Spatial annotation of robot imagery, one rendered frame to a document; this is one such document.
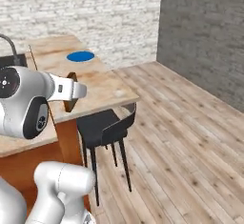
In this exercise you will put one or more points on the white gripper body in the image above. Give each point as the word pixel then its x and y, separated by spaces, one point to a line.
pixel 79 90

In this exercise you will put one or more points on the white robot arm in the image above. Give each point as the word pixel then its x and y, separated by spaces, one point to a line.
pixel 22 107

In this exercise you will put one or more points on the blue round plate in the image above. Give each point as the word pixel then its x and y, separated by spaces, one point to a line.
pixel 80 56

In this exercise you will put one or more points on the brown wooden counter cabinet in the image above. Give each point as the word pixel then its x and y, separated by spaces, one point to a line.
pixel 68 138

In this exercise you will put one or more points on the brown wooden block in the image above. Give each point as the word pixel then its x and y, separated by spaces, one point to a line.
pixel 70 104

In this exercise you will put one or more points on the black chair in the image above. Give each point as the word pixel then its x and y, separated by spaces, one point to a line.
pixel 98 126

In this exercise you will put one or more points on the black sink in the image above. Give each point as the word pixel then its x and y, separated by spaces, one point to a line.
pixel 9 61

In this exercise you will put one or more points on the black curved tap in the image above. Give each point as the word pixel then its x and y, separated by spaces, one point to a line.
pixel 13 50

